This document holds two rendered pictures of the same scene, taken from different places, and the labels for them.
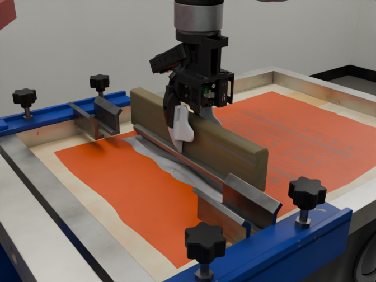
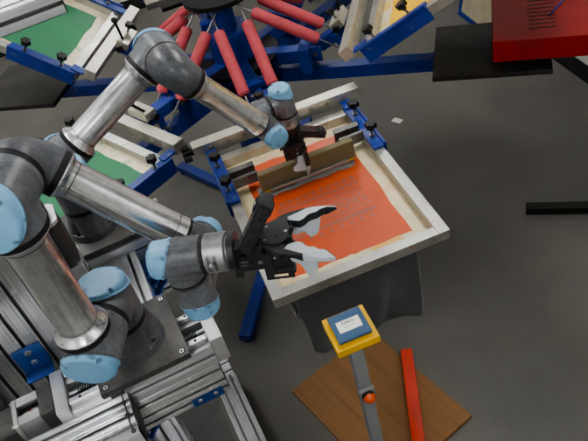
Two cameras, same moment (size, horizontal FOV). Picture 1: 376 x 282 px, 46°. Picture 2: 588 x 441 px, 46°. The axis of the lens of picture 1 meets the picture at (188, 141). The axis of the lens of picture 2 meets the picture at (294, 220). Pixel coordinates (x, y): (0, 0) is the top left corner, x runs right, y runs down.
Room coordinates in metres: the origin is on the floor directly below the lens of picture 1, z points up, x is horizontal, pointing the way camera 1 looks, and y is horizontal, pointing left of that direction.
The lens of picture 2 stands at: (1.54, -1.75, 2.52)
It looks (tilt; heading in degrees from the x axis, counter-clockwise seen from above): 42 degrees down; 118
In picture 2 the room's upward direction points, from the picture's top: 16 degrees counter-clockwise
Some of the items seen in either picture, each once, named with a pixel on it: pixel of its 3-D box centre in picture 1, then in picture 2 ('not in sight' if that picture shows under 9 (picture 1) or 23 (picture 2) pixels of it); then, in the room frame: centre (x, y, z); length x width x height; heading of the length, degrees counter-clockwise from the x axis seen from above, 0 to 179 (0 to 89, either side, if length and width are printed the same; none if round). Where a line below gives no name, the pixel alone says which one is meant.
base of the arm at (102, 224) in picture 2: not in sight; (87, 213); (0.28, -0.60, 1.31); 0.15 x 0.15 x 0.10
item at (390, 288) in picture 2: not in sight; (360, 296); (0.95, -0.34, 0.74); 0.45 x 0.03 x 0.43; 37
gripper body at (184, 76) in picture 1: (200, 69); (290, 139); (0.68, -0.02, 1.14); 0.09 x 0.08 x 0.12; 37
